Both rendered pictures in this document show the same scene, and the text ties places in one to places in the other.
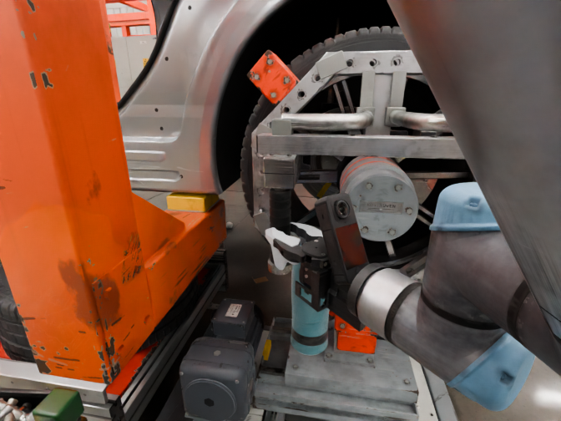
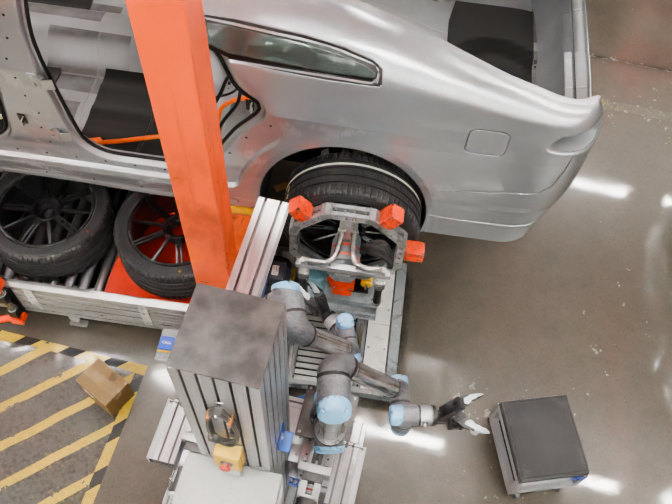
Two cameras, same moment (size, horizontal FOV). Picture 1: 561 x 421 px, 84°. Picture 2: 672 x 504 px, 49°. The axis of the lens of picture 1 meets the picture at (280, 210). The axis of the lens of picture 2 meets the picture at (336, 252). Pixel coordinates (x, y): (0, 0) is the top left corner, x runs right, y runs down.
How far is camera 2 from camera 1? 2.95 m
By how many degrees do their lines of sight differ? 39
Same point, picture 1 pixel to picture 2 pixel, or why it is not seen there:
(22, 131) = (219, 275)
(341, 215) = (321, 301)
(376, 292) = (328, 322)
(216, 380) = not seen: hidden behind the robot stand
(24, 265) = not seen: hidden behind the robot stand
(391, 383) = (363, 300)
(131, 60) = not seen: outside the picture
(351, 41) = (338, 195)
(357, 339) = (342, 291)
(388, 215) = (345, 277)
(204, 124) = (254, 183)
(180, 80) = (238, 161)
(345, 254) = (322, 310)
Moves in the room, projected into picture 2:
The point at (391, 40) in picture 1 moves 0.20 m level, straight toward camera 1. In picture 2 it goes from (356, 197) to (344, 234)
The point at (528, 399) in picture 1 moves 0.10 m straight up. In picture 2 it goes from (456, 297) to (460, 289)
